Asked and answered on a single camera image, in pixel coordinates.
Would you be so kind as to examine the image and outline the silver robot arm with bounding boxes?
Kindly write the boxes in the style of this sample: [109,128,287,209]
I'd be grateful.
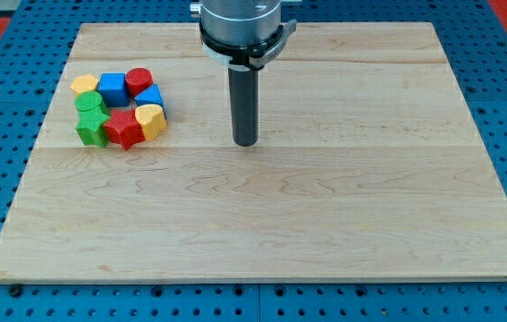
[190,0,297,72]

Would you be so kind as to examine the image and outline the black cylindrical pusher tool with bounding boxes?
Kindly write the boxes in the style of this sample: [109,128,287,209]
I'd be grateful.
[228,69,258,147]

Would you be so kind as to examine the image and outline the yellow heart block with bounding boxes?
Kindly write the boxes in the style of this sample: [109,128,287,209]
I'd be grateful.
[135,104,167,141]

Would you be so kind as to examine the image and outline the light wooden board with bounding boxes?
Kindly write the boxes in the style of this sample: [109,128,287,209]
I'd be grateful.
[0,22,507,284]

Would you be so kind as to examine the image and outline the blue triangle block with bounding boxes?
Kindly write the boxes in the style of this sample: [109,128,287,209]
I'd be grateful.
[134,84,167,117]

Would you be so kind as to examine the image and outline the red star block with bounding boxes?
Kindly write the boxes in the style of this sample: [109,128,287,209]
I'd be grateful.
[104,109,145,150]

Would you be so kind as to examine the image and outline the red cylinder block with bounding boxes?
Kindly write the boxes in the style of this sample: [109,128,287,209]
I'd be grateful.
[125,67,154,98]

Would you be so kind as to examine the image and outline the blue cube block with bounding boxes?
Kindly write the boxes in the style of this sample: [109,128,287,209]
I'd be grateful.
[97,72,131,107]

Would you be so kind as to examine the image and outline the green star block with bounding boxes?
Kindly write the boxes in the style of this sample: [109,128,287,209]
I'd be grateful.
[75,110,110,148]

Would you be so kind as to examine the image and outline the green cylinder block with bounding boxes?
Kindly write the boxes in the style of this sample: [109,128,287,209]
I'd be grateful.
[74,91,109,115]

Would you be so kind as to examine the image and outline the yellow hexagon block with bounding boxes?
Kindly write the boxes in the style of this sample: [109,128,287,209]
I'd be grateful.
[70,74,99,96]

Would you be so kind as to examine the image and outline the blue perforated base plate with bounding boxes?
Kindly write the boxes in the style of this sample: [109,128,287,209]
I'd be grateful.
[0,1,507,321]

